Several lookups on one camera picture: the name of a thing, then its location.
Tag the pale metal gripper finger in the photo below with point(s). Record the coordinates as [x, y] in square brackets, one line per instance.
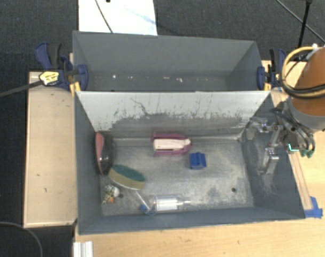
[254, 130]
[269, 160]

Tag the green and yellow oval sponge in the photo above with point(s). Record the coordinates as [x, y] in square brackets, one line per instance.
[127, 176]

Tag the purple and white stapler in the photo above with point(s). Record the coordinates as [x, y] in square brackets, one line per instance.
[169, 144]

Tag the red and dark round dish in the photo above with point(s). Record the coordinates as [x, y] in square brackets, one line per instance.
[101, 151]

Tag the small blue ribbed block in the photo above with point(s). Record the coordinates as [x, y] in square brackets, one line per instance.
[197, 160]

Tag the small white toy animal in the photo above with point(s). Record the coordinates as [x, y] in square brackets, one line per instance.
[110, 193]

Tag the clear stick with blue end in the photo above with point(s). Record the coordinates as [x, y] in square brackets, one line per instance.
[146, 208]

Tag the grey metal bin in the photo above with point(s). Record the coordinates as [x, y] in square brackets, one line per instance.
[165, 63]

